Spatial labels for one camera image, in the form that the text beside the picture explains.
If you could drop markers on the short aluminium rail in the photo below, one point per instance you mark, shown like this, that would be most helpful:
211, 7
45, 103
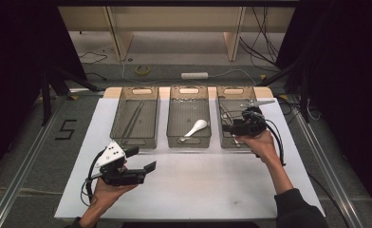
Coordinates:
83, 91

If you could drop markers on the long aluminium floor rail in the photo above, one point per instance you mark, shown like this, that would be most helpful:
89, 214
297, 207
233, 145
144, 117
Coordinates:
14, 186
340, 190

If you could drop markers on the white table cover board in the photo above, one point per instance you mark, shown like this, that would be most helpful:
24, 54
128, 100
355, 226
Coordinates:
190, 190

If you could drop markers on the person's right hand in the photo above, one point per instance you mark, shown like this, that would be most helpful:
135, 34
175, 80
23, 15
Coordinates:
263, 147

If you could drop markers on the beige wooden desk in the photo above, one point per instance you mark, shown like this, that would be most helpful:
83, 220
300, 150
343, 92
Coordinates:
174, 19

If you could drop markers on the white power strip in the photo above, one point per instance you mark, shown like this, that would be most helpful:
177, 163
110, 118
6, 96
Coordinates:
194, 75

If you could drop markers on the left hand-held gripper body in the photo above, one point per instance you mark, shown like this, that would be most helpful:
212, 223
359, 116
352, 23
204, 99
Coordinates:
133, 176

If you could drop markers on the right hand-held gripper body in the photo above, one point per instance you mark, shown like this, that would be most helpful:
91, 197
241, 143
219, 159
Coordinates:
252, 126

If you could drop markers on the metal chopstick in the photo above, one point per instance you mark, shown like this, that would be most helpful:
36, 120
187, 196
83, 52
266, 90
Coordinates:
137, 117
132, 119

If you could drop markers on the clear grey plastic bin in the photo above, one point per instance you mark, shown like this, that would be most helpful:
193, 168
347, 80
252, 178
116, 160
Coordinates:
225, 93
149, 120
184, 110

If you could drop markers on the black curtain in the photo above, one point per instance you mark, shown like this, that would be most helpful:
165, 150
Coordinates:
348, 63
16, 63

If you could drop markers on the person's left hand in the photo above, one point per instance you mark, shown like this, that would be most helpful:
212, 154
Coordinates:
106, 193

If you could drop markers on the black metal stand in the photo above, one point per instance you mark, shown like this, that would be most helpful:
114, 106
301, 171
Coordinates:
45, 95
305, 95

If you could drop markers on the white ceramic spoon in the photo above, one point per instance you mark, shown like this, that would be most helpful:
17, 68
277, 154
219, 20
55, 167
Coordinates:
200, 124

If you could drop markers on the yellow tape roll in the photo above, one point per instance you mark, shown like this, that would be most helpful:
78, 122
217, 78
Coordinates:
137, 71

